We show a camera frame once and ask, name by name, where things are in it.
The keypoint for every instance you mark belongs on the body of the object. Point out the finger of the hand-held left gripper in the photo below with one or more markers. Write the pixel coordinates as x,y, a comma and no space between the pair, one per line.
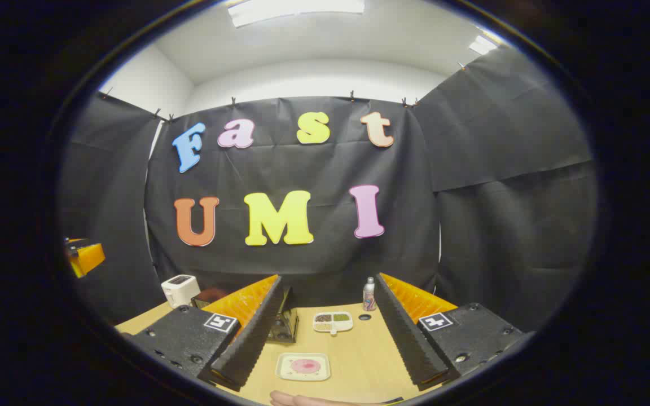
89,258

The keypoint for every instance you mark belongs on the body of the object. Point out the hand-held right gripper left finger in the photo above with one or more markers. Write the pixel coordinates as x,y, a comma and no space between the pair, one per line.
249,338

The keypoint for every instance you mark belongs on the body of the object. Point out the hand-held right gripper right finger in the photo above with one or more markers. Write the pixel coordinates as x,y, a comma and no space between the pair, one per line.
407,332

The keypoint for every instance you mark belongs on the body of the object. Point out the black electric oven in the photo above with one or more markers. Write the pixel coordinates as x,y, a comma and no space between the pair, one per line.
285,328

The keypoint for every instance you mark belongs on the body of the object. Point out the white square plate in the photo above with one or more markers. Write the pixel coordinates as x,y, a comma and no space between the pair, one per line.
285,372

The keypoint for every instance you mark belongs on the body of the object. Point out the pink round food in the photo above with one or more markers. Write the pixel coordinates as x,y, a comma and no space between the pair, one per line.
305,366

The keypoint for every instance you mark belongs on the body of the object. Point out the silver bottle with label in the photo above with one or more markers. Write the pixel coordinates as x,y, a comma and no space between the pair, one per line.
369,296

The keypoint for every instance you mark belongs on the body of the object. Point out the white divided snack tray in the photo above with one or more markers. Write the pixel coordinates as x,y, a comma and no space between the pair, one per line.
332,322

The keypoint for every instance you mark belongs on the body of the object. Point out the white toaster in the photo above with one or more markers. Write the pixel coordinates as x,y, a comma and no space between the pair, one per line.
179,290

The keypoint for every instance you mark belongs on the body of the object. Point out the row of cloth clips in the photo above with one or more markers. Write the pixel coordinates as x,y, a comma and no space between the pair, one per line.
351,96

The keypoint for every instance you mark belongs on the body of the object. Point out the ceiling light panel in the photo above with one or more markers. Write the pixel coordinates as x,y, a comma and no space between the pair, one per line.
483,44

